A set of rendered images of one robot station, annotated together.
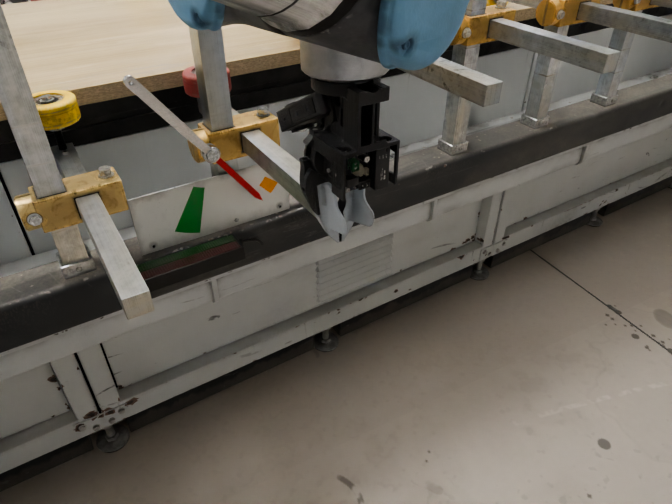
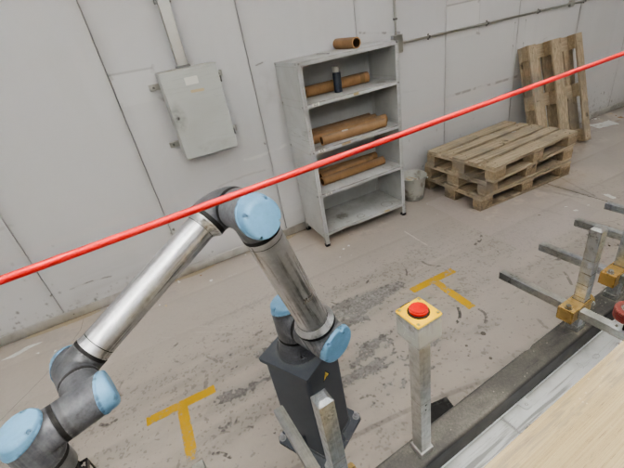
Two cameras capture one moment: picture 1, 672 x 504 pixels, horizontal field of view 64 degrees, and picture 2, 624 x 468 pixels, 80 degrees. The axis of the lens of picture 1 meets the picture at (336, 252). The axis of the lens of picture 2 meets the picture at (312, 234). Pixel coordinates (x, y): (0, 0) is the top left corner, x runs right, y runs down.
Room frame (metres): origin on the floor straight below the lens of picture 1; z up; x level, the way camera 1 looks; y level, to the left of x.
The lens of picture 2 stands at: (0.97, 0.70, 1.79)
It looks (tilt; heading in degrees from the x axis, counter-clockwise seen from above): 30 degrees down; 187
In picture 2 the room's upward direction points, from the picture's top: 11 degrees counter-clockwise
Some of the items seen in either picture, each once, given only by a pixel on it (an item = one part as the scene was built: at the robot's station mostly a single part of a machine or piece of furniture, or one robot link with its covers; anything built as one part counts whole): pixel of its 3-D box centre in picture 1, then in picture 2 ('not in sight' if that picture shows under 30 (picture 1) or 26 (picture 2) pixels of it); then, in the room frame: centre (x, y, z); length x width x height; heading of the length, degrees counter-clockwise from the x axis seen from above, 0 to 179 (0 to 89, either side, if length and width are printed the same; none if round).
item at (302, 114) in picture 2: not in sight; (346, 146); (-2.28, 0.77, 0.78); 0.90 x 0.45 x 1.55; 118
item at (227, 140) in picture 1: (233, 136); not in sight; (0.79, 0.16, 0.85); 0.13 x 0.06 x 0.05; 122
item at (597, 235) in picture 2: not in sight; (583, 288); (-0.03, 1.45, 0.88); 0.03 x 0.03 x 0.48; 32
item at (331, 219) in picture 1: (335, 219); not in sight; (0.53, 0.00, 0.86); 0.06 x 0.03 x 0.09; 32
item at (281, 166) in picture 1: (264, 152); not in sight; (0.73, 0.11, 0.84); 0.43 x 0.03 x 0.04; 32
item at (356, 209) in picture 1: (357, 211); not in sight; (0.54, -0.03, 0.86); 0.06 x 0.03 x 0.09; 32
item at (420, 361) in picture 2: not in sight; (421, 397); (0.37, 0.82, 0.93); 0.05 x 0.05 x 0.45; 32
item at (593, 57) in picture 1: (492, 25); not in sight; (1.04, -0.29, 0.95); 0.50 x 0.04 x 0.04; 32
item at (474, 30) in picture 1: (478, 25); not in sight; (1.05, -0.26, 0.95); 0.13 x 0.06 x 0.05; 122
